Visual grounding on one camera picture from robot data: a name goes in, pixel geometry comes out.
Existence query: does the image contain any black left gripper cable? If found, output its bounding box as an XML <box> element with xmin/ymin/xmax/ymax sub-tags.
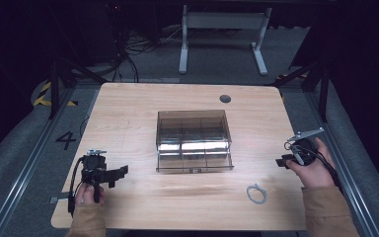
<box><xmin>66</xmin><ymin>155</ymin><xmax>87</xmax><ymax>218</ymax></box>

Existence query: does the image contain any aluminium floor rail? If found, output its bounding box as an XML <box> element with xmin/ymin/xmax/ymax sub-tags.
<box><xmin>303</xmin><ymin>88</ymin><xmax>379</xmax><ymax>237</ymax></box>
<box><xmin>0</xmin><ymin>88</ymin><xmax>77</xmax><ymax>237</ymax></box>

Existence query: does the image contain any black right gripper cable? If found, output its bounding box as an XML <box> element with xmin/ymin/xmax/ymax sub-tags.
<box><xmin>292</xmin><ymin>144</ymin><xmax>344</xmax><ymax>195</ymax></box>

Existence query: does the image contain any smoked clear compartment drawer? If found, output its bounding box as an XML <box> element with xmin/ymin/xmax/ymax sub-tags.
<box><xmin>155</xmin><ymin>141</ymin><xmax>235</xmax><ymax>174</ymax></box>

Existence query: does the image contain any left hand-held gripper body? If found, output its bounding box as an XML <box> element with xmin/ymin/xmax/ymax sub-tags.
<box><xmin>79</xmin><ymin>148</ymin><xmax>113</xmax><ymax>203</ymax></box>

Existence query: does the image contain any white metal desk frame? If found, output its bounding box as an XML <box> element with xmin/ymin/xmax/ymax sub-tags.
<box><xmin>178</xmin><ymin>4</ymin><xmax>273</xmax><ymax>76</ymax></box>

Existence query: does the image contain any bundle of floor cables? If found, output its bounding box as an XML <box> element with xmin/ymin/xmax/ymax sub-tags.
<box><xmin>110</xmin><ymin>24</ymin><xmax>186</xmax><ymax>84</ymax></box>

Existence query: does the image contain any person's right hand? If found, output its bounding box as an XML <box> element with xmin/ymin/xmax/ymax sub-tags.
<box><xmin>285</xmin><ymin>136</ymin><xmax>338</xmax><ymax>190</ymax></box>

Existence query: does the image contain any black metal stand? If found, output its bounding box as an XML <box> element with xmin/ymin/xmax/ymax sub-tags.
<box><xmin>265</xmin><ymin>59</ymin><xmax>331</xmax><ymax>123</ymax></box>
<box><xmin>47</xmin><ymin>56</ymin><xmax>109</xmax><ymax>120</ymax></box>

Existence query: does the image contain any small metal table bracket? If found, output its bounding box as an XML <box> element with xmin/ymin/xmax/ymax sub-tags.
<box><xmin>48</xmin><ymin>196</ymin><xmax>71</xmax><ymax>205</ymax></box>

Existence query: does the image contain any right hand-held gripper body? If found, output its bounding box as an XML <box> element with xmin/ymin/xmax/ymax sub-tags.
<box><xmin>283</xmin><ymin>126</ymin><xmax>326</xmax><ymax>167</ymax></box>

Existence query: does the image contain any person's left hand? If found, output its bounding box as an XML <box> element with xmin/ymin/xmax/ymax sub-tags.
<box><xmin>74</xmin><ymin>182</ymin><xmax>107</xmax><ymax>208</ymax></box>

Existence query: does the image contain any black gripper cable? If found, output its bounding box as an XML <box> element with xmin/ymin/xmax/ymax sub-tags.
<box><xmin>292</xmin><ymin>144</ymin><xmax>344</xmax><ymax>195</ymax></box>
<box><xmin>66</xmin><ymin>155</ymin><xmax>87</xmax><ymax>218</ymax></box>

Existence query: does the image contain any thin black cable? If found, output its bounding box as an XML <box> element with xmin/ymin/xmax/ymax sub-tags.
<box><xmin>78</xmin><ymin>114</ymin><xmax>92</xmax><ymax>138</ymax></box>

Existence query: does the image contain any smoked clear drawer organizer case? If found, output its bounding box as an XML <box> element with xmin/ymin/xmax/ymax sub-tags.
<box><xmin>155</xmin><ymin>109</ymin><xmax>233</xmax><ymax>153</ymax></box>

